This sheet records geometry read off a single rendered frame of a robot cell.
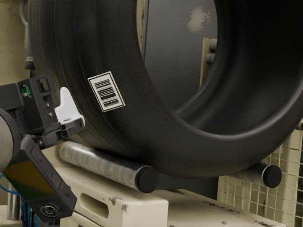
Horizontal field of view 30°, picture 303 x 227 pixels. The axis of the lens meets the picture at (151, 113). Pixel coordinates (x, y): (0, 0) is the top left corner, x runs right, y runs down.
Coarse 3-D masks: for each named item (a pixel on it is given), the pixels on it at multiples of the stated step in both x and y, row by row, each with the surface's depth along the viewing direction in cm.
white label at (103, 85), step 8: (88, 80) 88; (96, 80) 88; (104, 80) 88; (112, 80) 87; (96, 88) 89; (104, 88) 88; (112, 88) 88; (96, 96) 89; (104, 96) 89; (112, 96) 89; (120, 96) 88; (104, 104) 89; (112, 104) 89; (120, 104) 89
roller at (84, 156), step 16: (64, 144) 120; (80, 144) 118; (64, 160) 121; (80, 160) 112; (96, 160) 106; (112, 160) 101; (128, 160) 99; (112, 176) 100; (128, 176) 95; (144, 176) 93; (144, 192) 93
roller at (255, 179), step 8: (248, 168) 111; (256, 168) 109; (264, 168) 108; (272, 168) 107; (232, 176) 116; (240, 176) 113; (248, 176) 111; (256, 176) 109; (264, 176) 107; (272, 176) 108; (280, 176) 109; (264, 184) 108; (272, 184) 108
